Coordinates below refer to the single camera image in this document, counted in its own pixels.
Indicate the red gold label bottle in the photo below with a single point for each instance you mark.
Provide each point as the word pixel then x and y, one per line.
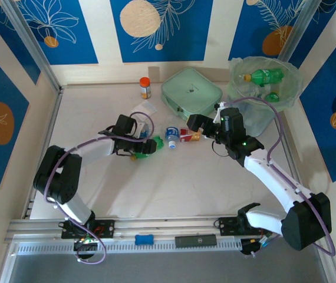
pixel 190 135

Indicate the slim blue-label bottle white cap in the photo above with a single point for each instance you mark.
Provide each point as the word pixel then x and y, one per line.
pixel 147 133

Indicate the crushed blue-label bottle white cap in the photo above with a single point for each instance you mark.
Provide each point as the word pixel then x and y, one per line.
pixel 172 133

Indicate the green bottle yellow cap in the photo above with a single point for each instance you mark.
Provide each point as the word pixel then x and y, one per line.
pixel 272 96
pixel 266 76
pixel 159 143

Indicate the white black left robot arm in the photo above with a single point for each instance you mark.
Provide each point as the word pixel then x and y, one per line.
pixel 59 177

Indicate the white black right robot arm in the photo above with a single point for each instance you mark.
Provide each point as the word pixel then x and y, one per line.
pixel 271 177

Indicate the translucent grey bin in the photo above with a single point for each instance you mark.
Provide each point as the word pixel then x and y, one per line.
pixel 262 126

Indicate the small clear plastic packet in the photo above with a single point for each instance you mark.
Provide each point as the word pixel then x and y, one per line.
pixel 146 106

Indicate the mint green zip pouch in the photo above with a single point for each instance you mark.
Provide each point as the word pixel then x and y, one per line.
pixel 191 94

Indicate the small jar orange lid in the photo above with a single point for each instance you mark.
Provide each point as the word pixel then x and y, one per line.
pixel 145 90

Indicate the black flat bar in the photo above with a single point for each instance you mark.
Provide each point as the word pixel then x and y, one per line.
pixel 196 240

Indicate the blue bone-shaped clip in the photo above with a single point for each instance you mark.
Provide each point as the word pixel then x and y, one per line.
pixel 144 239

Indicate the black base electronics module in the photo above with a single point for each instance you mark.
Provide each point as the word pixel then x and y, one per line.
pixel 84 249
pixel 249 247

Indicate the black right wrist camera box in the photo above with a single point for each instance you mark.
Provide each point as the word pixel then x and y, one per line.
pixel 196 121

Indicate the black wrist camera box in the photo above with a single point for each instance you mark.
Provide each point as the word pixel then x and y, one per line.
pixel 196 121
pixel 149 146

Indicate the white left camera bracket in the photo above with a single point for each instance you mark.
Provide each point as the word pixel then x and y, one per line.
pixel 140 127

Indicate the white camera bracket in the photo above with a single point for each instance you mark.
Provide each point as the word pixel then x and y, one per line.
pixel 216 116
pixel 140 127

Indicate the white right camera bracket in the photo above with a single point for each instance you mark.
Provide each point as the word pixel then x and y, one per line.
pixel 216 116

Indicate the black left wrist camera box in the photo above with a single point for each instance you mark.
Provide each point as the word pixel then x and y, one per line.
pixel 149 146

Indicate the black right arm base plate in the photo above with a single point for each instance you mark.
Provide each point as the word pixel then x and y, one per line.
pixel 227 226

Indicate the aluminium rail frame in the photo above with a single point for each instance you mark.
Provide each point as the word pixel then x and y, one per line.
pixel 162 225

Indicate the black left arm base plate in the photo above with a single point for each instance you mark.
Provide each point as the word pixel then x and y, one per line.
pixel 106 228

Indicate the aluminium corner post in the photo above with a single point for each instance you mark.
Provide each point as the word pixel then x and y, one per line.
pixel 33 47
pixel 305 17

